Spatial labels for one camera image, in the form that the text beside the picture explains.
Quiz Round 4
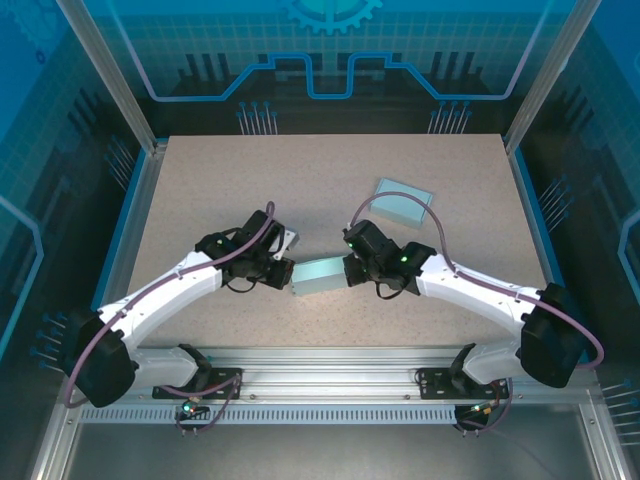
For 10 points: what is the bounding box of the slotted grey cable duct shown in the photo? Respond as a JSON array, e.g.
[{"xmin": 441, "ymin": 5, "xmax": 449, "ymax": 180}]
[{"xmin": 78, "ymin": 405, "xmax": 460, "ymax": 426}]

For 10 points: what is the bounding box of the aluminium side rail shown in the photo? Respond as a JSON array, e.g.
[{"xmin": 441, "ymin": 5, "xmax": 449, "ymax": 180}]
[{"xmin": 94, "ymin": 144, "xmax": 169, "ymax": 364}]

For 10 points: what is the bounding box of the grey metal bottom panel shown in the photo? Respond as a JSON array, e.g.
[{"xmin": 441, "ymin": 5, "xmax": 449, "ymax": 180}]
[{"xmin": 62, "ymin": 423, "xmax": 601, "ymax": 480}]

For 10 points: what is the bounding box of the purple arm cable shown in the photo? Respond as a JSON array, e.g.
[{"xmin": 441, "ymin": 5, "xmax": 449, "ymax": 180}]
[
  {"xmin": 349, "ymin": 194, "xmax": 605, "ymax": 436},
  {"xmin": 64, "ymin": 200, "xmax": 276, "ymax": 436}
]

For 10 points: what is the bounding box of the aluminium frame beam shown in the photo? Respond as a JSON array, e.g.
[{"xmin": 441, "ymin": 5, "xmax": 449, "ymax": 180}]
[{"xmin": 59, "ymin": 344, "xmax": 601, "ymax": 407}]

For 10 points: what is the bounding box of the thin black left gripper cable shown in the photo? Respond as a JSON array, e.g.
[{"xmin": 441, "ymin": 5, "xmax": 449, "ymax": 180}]
[{"xmin": 221, "ymin": 278, "xmax": 260, "ymax": 295}]

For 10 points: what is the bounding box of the aluminium frame post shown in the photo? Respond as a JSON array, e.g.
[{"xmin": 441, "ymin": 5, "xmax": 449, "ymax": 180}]
[
  {"xmin": 55, "ymin": 0, "xmax": 169, "ymax": 154},
  {"xmin": 503, "ymin": 0, "xmax": 594, "ymax": 155}
]

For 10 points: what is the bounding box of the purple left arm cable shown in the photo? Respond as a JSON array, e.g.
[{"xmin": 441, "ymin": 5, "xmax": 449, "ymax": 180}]
[{"xmin": 64, "ymin": 200, "xmax": 276, "ymax": 436}]

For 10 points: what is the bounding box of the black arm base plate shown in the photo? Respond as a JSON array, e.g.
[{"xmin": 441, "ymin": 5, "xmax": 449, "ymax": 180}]
[
  {"xmin": 416, "ymin": 366, "xmax": 511, "ymax": 401},
  {"xmin": 152, "ymin": 366, "xmax": 245, "ymax": 401}
]

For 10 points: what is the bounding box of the small LED connector board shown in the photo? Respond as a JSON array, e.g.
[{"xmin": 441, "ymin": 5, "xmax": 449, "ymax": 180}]
[
  {"xmin": 467, "ymin": 399, "xmax": 502, "ymax": 419},
  {"xmin": 179, "ymin": 397, "xmax": 210, "ymax": 420}
]

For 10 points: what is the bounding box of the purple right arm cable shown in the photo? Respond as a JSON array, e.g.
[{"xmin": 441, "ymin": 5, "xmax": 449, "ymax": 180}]
[{"xmin": 349, "ymin": 194, "xmax": 605, "ymax": 436}]

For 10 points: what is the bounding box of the light blue paper box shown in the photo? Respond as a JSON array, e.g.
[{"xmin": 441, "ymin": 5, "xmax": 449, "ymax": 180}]
[
  {"xmin": 291, "ymin": 255, "xmax": 350, "ymax": 299},
  {"xmin": 372, "ymin": 177, "xmax": 435, "ymax": 230}
]

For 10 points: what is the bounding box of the blue table border strip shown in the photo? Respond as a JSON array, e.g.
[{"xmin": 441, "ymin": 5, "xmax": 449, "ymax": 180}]
[
  {"xmin": 73, "ymin": 149, "xmax": 151, "ymax": 364},
  {"xmin": 512, "ymin": 149, "xmax": 591, "ymax": 362}
]

